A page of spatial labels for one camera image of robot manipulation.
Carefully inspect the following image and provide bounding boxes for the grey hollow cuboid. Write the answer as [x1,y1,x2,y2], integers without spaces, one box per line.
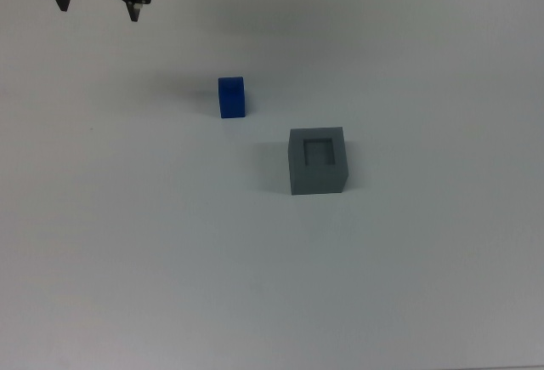
[287,126,352,196]

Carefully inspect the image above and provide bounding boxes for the blue block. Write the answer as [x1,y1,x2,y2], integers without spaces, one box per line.
[217,76,248,120]

